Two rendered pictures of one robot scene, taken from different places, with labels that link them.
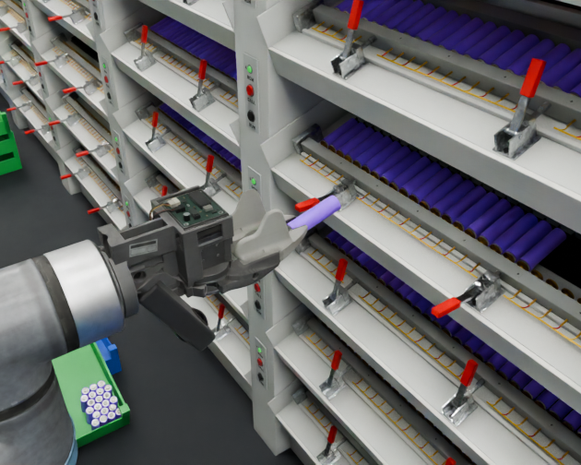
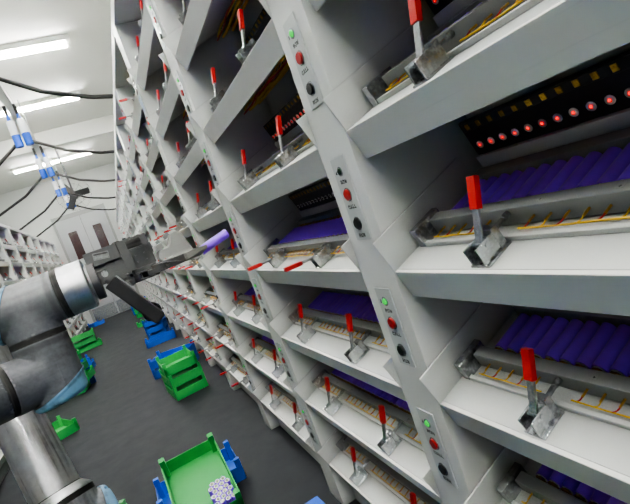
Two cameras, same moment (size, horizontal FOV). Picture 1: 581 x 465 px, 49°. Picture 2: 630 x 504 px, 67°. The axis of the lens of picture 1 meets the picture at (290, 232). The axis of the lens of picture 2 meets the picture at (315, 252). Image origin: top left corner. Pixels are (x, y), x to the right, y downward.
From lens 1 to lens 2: 62 cm
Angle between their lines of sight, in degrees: 30
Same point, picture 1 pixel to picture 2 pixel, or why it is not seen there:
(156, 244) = (107, 253)
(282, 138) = (257, 250)
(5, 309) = (26, 285)
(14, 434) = (35, 354)
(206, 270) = (141, 267)
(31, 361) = (41, 311)
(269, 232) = (175, 244)
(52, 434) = (59, 359)
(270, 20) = (226, 186)
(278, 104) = (247, 231)
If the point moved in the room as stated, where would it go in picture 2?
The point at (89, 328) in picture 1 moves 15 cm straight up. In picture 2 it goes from (70, 293) to (34, 209)
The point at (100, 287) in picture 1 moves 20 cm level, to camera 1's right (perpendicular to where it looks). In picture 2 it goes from (74, 271) to (174, 234)
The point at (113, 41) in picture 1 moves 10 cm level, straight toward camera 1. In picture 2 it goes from (210, 262) to (206, 265)
